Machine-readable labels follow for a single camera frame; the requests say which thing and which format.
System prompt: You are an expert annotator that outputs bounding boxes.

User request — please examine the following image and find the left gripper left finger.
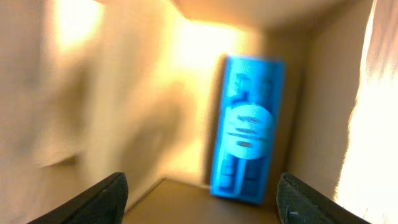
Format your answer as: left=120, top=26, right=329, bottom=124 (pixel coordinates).
left=29, top=172, right=129, bottom=224

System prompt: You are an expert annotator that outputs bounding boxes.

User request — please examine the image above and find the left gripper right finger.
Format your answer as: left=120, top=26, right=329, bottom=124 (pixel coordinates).
left=276, top=172, right=369, bottom=224

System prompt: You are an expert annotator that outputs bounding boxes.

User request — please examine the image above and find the blue plastic case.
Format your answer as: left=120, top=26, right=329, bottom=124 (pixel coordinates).
left=210, top=55, right=285, bottom=205

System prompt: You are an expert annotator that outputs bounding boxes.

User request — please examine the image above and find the brown cardboard box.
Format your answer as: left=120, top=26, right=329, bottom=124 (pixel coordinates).
left=0, top=0, right=398, bottom=224

